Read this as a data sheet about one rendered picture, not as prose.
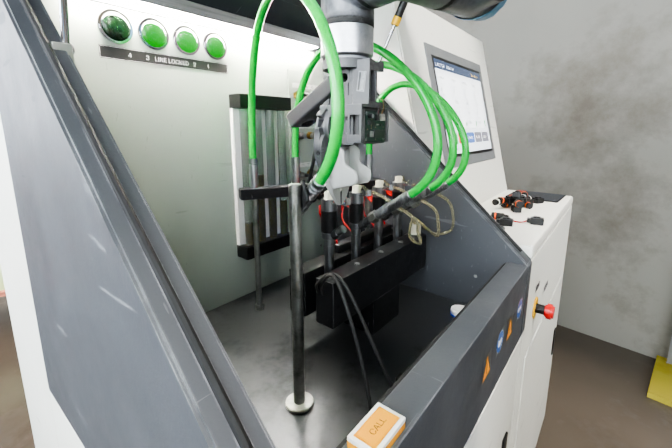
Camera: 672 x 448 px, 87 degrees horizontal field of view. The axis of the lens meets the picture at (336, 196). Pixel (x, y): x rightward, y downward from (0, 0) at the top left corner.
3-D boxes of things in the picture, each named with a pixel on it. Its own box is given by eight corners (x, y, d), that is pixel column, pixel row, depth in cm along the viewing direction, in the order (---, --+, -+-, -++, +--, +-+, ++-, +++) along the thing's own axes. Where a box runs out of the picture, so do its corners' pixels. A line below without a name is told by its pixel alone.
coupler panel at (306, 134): (299, 196, 90) (296, 67, 84) (290, 194, 92) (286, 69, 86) (332, 189, 100) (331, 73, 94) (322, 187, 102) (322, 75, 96)
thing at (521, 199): (529, 216, 98) (531, 196, 97) (489, 210, 105) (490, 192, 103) (544, 202, 115) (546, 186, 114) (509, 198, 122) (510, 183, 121)
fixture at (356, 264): (333, 368, 59) (333, 282, 56) (291, 345, 65) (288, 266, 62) (423, 294, 85) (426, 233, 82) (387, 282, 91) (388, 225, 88)
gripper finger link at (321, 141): (321, 177, 52) (321, 115, 50) (314, 176, 52) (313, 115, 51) (341, 174, 55) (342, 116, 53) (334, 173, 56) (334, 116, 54)
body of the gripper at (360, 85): (359, 148, 47) (360, 53, 45) (312, 146, 53) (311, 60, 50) (388, 146, 53) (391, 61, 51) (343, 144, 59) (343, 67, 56)
